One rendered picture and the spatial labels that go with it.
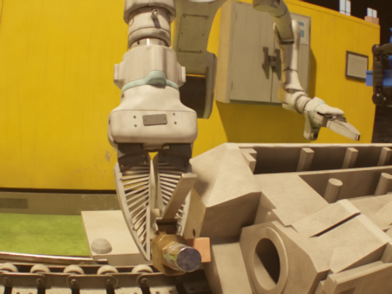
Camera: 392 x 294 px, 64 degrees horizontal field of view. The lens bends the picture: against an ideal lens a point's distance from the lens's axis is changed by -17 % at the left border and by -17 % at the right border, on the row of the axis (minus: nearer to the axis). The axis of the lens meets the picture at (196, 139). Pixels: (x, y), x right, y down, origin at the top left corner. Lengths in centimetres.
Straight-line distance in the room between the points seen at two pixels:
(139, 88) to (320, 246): 30
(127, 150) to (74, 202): 240
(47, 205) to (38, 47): 119
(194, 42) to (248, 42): 147
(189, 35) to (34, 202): 200
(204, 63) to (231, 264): 81
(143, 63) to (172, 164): 12
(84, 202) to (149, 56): 242
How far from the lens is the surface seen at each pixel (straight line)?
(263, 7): 119
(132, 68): 43
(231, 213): 58
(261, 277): 57
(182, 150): 42
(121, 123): 39
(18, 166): 275
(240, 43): 262
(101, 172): 272
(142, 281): 64
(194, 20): 116
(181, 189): 30
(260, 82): 269
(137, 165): 42
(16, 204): 286
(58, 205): 281
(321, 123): 108
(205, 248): 45
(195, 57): 124
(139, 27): 46
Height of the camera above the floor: 113
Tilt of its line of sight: 11 degrees down
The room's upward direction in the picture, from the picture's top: 4 degrees clockwise
